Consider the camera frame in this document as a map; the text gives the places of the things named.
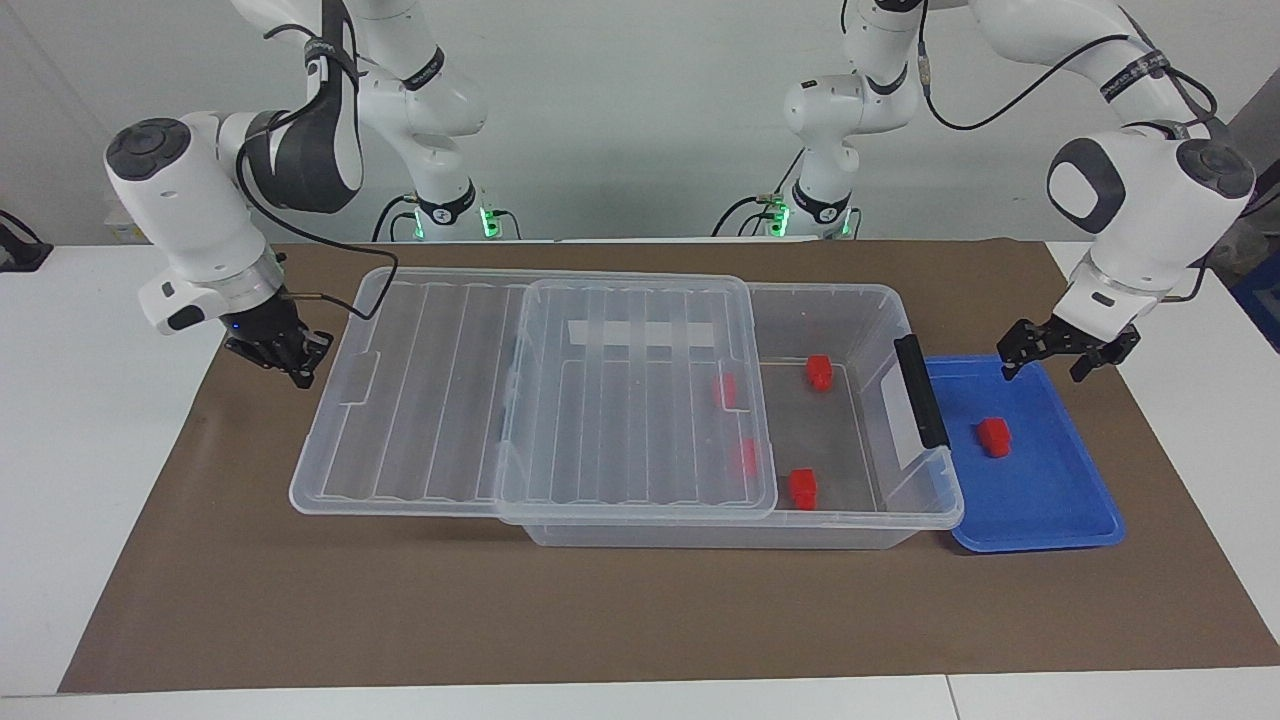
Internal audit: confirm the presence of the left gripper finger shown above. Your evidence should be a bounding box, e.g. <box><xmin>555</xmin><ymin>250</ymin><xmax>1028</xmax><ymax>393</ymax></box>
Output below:
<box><xmin>996</xmin><ymin>319</ymin><xmax>1046</xmax><ymax>383</ymax></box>
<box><xmin>1068</xmin><ymin>325</ymin><xmax>1142</xmax><ymax>384</ymax></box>

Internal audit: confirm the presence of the clear plastic box lid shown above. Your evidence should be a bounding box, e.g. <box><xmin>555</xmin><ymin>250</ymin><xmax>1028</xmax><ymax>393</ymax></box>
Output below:
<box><xmin>289</xmin><ymin>266</ymin><xmax>780</xmax><ymax>525</ymax></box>

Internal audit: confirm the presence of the blue plastic tray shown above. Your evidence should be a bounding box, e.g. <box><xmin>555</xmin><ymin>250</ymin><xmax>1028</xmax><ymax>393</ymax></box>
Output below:
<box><xmin>922</xmin><ymin>353</ymin><xmax>1127</xmax><ymax>554</ymax></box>

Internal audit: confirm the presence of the clear plastic storage box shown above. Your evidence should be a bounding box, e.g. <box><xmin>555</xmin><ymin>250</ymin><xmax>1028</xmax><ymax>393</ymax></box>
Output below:
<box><xmin>497</xmin><ymin>275</ymin><xmax>966</xmax><ymax>550</ymax></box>

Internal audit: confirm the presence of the blue crate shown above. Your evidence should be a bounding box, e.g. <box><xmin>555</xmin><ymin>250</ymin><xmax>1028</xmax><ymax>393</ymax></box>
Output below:
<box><xmin>1230</xmin><ymin>250</ymin><xmax>1280</xmax><ymax>353</ymax></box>

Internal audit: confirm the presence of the brown table mat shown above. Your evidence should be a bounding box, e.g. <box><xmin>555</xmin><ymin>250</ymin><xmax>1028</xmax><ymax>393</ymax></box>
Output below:
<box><xmin>58</xmin><ymin>238</ymin><xmax>1280</xmax><ymax>694</ymax></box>

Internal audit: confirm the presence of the black box latch handle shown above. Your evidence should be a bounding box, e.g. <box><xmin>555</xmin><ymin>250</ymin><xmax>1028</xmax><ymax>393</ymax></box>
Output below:
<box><xmin>893</xmin><ymin>333</ymin><xmax>951</xmax><ymax>451</ymax></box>

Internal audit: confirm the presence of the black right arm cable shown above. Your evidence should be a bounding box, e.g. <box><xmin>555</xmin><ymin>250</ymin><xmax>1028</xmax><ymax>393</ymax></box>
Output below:
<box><xmin>235</xmin><ymin>30</ymin><xmax>401</xmax><ymax>323</ymax></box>

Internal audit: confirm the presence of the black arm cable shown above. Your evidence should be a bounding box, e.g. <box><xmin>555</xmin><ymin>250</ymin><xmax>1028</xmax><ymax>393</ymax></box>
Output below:
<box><xmin>235</xmin><ymin>30</ymin><xmax>401</xmax><ymax>323</ymax></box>
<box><xmin>915</xmin><ymin>0</ymin><xmax>1221</xmax><ymax>301</ymax></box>

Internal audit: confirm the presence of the black right base cable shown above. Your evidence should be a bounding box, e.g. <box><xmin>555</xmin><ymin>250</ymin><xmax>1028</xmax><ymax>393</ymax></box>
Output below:
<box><xmin>370</xmin><ymin>193</ymin><xmax>419</xmax><ymax>243</ymax></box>

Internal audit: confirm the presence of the black base cable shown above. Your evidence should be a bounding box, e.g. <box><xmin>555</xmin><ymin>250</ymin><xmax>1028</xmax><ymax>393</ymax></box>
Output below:
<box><xmin>370</xmin><ymin>193</ymin><xmax>419</xmax><ymax>243</ymax></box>
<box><xmin>712</xmin><ymin>155</ymin><xmax>806</xmax><ymax>239</ymax></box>

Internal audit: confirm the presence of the black clamp mount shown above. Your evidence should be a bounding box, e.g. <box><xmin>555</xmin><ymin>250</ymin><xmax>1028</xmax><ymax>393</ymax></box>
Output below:
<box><xmin>0</xmin><ymin>210</ymin><xmax>53</xmax><ymax>273</ymax></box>

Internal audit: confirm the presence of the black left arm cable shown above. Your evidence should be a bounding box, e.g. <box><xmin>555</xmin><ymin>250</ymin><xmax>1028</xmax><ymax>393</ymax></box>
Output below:
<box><xmin>915</xmin><ymin>0</ymin><xmax>1221</xmax><ymax>301</ymax></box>

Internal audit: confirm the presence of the black left base cable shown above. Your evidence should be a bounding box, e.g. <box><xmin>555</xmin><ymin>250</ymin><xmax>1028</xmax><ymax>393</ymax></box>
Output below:
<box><xmin>712</xmin><ymin>155</ymin><xmax>806</xmax><ymax>239</ymax></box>

